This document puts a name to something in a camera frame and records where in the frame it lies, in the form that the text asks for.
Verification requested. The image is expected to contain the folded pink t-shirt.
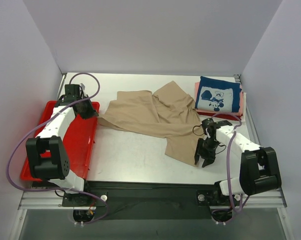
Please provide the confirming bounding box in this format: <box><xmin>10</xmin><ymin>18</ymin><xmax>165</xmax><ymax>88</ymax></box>
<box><xmin>194</xmin><ymin>82</ymin><xmax>245</xmax><ymax>117</ymax></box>

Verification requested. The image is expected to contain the aluminium frame rail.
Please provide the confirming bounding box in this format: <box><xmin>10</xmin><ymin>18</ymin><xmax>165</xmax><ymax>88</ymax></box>
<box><xmin>17</xmin><ymin>185</ymin><xmax>288</xmax><ymax>210</ymax></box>

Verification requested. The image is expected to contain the folded blue printed t-shirt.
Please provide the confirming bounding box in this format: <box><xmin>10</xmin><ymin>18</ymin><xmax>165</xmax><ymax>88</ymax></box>
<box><xmin>195</xmin><ymin>76</ymin><xmax>242</xmax><ymax>113</ymax></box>

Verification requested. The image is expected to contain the beige t-shirt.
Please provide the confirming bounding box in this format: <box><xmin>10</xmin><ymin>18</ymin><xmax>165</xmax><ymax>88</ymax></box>
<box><xmin>98</xmin><ymin>81</ymin><xmax>202</xmax><ymax>166</ymax></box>

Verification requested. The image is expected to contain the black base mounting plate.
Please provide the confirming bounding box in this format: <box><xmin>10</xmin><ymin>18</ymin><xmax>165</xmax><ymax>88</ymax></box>
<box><xmin>62</xmin><ymin>181</ymin><xmax>231</xmax><ymax>220</ymax></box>

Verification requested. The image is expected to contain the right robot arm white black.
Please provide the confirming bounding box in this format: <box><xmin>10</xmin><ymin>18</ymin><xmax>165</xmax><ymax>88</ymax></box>
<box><xmin>194</xmin><ymin>118</ymin><xmax>282</xmax><ymax>204</ymax></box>

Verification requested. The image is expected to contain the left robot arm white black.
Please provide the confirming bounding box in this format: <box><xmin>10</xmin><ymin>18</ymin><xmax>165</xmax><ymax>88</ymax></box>
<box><xmin>25</xmin><ymin>83</ymin><xmax>98</xmax><ymax>206</ymax></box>

